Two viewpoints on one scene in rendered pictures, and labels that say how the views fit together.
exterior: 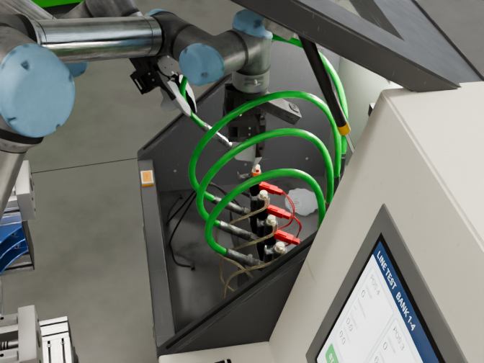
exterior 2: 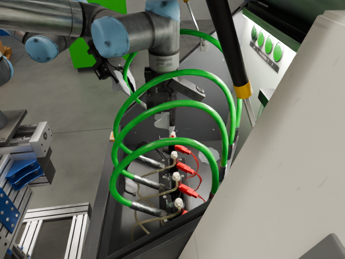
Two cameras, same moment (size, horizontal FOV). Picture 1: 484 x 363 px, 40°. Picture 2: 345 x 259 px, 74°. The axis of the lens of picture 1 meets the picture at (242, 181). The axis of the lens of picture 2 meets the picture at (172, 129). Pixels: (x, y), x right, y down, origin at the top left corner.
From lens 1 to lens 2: 0.78 m
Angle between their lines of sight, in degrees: 7
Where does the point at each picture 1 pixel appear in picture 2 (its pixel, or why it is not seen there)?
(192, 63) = (97, 33)
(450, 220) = not seen: outside the picture
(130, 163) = not seen: hidden behind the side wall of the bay
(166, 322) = (92, 248)
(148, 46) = (68, 22)
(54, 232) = (99, 156)
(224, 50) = (129, 23)
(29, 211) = (39, 152)
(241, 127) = (157, 102)
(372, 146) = (296, 112)
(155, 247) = (104, 183)
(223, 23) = not seen: hidden behind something
